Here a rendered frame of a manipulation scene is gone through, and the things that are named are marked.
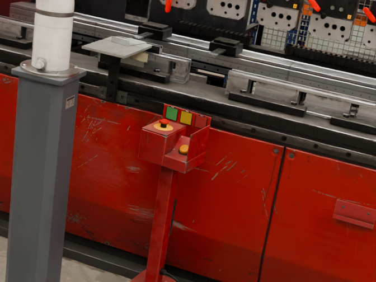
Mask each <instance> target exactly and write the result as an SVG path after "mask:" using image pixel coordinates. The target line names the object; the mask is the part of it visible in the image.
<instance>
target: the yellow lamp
mask: <svg viewBox="0 0 376 282"><path fill-rule="evenodd" d="M191 118H192V114H191V113H188V112H184V111H181V119H180V122H181V123H184V124H188V125H191Z"/></svg>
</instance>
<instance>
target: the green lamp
mask: <svg viewBox="0 0 376 282"><path fill-rule="evenodd" d="M166 118H168V119H171V120H175V121H176V118H177V109H174V108H171V107H167V112H166Z"/></svg>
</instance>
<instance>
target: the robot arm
mask: <svg viewBox="0 0 376 282"><path fill-rule="evenodd" d="M73 17H74V0H36V6H35V22H34V37H33V46H32V59H30V60H25V61H23V62H21V64H20V68H21V70H22V71H24V72H26V73H28V74H32V75H35V76H39V77H46V78H70V77H75V76H77V75H79V68H78V67H77V65H74V64H70V63H69V61H70V54H71V42H72V30H73Z"/></svg>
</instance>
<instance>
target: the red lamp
mask: <svg viewBox="0 0 376 282"><path fill-rule="evenodd" d="M206 121H207V118H204V117H201V116H196V120H195V127H197V128H200V129H203V128H205V127H206Z"/></svg>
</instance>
